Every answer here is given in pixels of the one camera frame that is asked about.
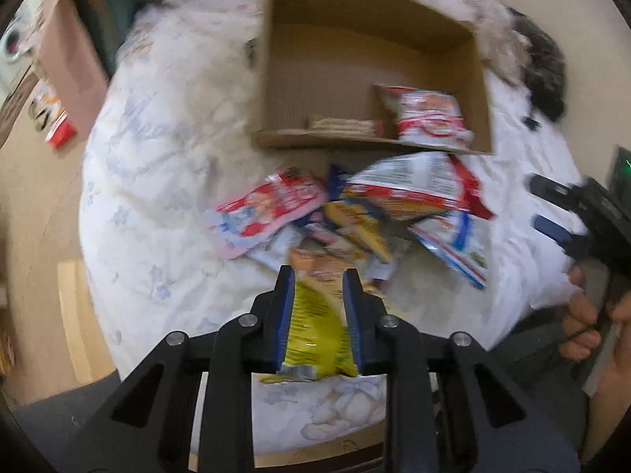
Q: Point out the pale white snack packet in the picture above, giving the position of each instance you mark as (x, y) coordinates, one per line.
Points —
(276, 251)

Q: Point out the brown white snack bar packet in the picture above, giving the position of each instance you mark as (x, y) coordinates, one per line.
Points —
(340, 125)

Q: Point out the red white round-print snack packet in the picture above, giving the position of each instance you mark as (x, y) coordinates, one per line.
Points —
(429, 118)

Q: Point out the yellow chips packet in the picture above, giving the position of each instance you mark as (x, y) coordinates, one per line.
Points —
(318, 325)

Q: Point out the small pink snack packet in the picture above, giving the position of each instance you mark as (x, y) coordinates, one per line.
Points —
(320, 231)

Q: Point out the dark grey cloth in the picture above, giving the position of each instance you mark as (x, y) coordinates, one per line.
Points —
(542, 69)

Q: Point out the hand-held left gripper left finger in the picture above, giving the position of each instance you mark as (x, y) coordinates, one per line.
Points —
(288, 318)

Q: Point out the large red snack packet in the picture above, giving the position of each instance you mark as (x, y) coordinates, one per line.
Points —
(409, 182)

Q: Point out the small black object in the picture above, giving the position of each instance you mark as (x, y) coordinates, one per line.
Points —
(531, 123)

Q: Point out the white printed bed sheet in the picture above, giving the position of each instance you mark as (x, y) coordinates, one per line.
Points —
(162, 157)

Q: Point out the person's right forearm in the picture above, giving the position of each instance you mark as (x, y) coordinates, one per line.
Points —
(614, 428)

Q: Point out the blue white snack packet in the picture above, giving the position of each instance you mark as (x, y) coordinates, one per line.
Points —
(453, 241)

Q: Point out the cardboard box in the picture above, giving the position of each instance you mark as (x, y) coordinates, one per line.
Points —
(320, 69)

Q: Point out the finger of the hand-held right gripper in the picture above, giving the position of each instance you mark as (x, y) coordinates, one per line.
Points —
(549, 227)
(552, 188)

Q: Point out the yellow blue snack packet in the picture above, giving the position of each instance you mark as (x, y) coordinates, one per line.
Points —
(355, 221)

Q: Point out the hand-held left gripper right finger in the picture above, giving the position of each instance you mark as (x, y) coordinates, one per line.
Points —
(352, 318)

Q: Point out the person's right hand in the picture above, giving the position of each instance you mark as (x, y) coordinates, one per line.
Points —
(579, 320)

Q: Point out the pink cloth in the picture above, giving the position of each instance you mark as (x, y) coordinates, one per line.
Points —
(69, 59)

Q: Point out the dark blue snack packet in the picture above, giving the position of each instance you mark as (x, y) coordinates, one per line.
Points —
(337, 182)

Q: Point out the red pink snack packet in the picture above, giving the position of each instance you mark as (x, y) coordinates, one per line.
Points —
(266, 207)

